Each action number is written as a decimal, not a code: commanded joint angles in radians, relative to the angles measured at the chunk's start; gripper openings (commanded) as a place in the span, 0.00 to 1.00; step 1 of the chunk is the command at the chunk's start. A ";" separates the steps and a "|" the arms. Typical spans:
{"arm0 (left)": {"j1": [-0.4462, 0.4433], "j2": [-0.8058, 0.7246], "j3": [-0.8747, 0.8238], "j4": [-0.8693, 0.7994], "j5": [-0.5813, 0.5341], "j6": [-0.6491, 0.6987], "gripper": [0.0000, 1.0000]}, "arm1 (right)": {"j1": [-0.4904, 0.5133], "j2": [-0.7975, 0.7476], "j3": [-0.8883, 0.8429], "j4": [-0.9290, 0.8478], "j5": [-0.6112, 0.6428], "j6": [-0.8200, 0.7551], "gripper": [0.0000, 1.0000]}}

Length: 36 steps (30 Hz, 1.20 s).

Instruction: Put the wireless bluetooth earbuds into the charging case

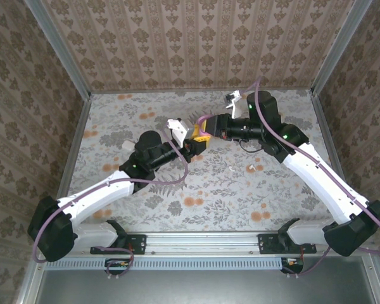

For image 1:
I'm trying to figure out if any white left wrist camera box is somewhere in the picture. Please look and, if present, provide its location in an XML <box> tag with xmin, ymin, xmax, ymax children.
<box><xmin>167</xmin><ymin>118</ymin><xmax>194</xmax><ymax>149</ymax></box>

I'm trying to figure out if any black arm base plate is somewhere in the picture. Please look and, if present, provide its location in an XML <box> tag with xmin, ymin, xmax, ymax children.
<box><xmin>258</xmin><ymin>233</ymin><xmax>317</xmax><ymax>255</ymax></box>
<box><xmin>90</xmin><ymin>233</ymin><xmax>146</xmax><ymax>256</ymax></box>

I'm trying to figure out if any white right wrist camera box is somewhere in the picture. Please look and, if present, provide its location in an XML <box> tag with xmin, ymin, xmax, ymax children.
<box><xmin>224</xmin><ymin>90</ymin><xmax>244</xmax><ymax>118</ymax></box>

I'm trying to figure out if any grey slotted cable duct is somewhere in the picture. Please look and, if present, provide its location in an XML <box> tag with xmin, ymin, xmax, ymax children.
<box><xmin>46</xmin><ymin>256</ymin><xmax>281</xmax><ymax>270</ymax></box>

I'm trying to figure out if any black connector box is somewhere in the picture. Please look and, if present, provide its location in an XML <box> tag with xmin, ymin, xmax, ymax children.
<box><xmin>280</xmin><ymin>256</ymin><xmax>305</xmax><ymax>274</ymax></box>
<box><xmin>104</xmin><ymin>258</ymin><xmax>130</xmax><ymax>275</ymax></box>

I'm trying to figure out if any pink earbud charging case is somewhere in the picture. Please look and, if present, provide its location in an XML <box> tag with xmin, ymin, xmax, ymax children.
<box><xmin>197</xmin><ymin>115</ymin><xmax>212</xmax><ymax>137</ymax></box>

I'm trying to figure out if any grey metal sheet panel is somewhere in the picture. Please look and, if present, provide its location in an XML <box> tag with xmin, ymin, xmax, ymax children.
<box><xmin>34</xmin><ymin>256</ymin><xmax>380</xmax><ymax>304</ymax></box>

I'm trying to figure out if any aluminium table side rail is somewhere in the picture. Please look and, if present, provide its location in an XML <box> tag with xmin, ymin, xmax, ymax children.
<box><xmin>310</xmin><ymin>90</ymin><xmax>362</xmax><ymax>203</ymax></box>
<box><xmin>55</xmin><ymin>93</ymin><xmax>92</xmax><ymax>203</ymax></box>

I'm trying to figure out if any aluminium mounting rail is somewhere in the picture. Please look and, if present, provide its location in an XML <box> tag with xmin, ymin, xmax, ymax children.
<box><xmin>34</xmin><ymin>231</ymin><xmax>376</xmax><ymax>255</ymax></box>

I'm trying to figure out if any aluminium frame post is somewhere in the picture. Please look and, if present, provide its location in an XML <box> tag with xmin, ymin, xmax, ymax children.
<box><xmin>23</xmin><ymin>0</ymin><xmax>92</xmax><ymax>99</ymax></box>
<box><xmin>310</xmin><ymin>0</ymin><xmax>373</xmax><ymax>96</ymax></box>

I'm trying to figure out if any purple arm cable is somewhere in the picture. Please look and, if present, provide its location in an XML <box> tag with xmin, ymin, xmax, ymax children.
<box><xmin>31</xmin><ymin>132</ymin><xmax>190</xmax><ymax>281</ymax></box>
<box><xmin>239</xmin><ymin>75</ymin><xmax>380</xmax><ymax>280</ymax></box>

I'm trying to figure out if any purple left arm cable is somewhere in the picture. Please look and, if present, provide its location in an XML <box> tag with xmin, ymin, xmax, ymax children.
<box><xmin>31</xmin><ymin>132</ymin><xmax>190</xmax><ymax>281</ymax></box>

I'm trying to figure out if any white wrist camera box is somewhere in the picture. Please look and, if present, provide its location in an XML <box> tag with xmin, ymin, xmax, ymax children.
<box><xmin>167</xmin><ymin>118</ymin><xmax>194</xmax><ymax>149</ymax></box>
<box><xmin>224</xmin><ymin>90</ymin><xmax>244</xmax><ymax>118</ymax></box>

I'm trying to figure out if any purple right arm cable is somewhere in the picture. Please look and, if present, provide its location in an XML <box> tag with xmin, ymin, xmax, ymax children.
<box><xmin>239</xmin><ymin>75</ymin><xmax>380</xmax><ymax>280</ymax></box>

